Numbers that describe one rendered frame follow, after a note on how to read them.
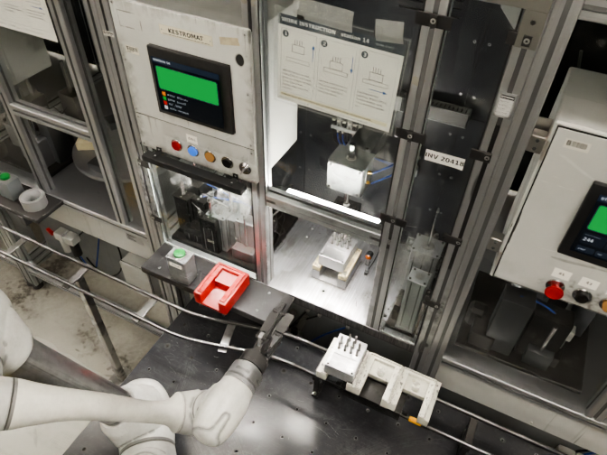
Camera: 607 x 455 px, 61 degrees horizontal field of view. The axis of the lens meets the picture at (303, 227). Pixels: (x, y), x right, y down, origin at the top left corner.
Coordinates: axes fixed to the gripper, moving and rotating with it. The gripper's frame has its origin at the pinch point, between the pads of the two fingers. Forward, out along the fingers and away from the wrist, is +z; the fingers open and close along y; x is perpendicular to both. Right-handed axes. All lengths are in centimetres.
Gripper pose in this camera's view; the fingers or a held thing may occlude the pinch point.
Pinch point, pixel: (285, 312)
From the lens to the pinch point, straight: 149.8
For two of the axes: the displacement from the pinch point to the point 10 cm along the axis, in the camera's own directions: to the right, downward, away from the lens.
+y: 0.2, -7.1, -7.0
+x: -8.9, -3.3, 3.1
